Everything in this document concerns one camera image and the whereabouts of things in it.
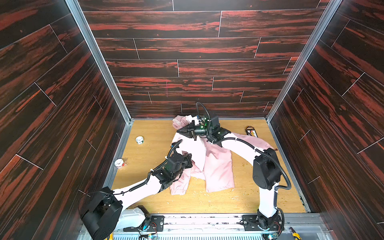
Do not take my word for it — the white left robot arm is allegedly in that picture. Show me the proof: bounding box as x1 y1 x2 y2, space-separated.
78 140 192 240

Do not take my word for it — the aluminium corner post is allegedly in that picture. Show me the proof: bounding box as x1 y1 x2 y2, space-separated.
266 0 342 125
65 0 132 124

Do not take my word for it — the aluminium corner post left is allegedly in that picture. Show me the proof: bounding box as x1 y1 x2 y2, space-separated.
65 0 132 124

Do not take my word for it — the aluminium corner post right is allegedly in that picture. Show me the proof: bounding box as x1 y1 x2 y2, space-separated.
266 0 342 125

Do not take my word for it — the yellow handled tool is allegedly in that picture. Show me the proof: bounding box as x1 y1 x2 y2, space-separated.
289 227 302 240

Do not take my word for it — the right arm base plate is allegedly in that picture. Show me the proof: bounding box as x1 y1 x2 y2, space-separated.
240 213 284 232

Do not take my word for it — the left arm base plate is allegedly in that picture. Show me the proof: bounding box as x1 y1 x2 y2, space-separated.
123 215 165 232

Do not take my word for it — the small white tape roll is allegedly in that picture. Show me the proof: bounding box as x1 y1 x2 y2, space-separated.
136 136 144 145

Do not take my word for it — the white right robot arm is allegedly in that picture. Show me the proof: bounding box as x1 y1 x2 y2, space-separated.
177 102 292 240

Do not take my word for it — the aluminium front rail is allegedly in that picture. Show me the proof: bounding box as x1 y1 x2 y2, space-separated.
110 214 334 240

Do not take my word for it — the pink zip jacket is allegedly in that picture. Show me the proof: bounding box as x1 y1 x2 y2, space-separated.
170 115 273 195

